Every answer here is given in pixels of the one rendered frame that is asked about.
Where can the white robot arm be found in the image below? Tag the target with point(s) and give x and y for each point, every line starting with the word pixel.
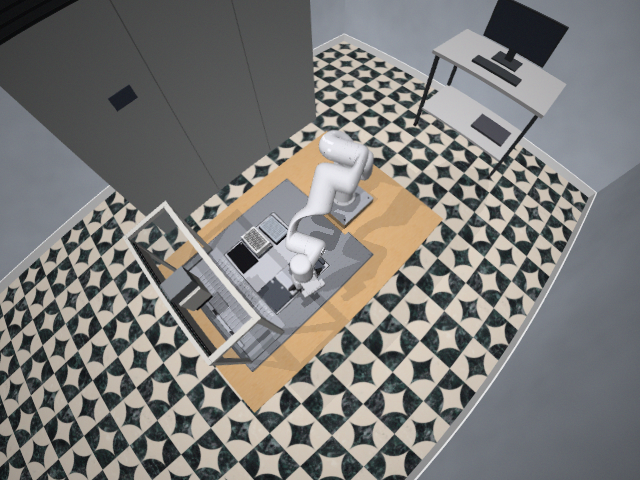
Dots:
pixel 331 182

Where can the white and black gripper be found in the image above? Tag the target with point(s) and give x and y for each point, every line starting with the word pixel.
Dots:
pixel 316 272

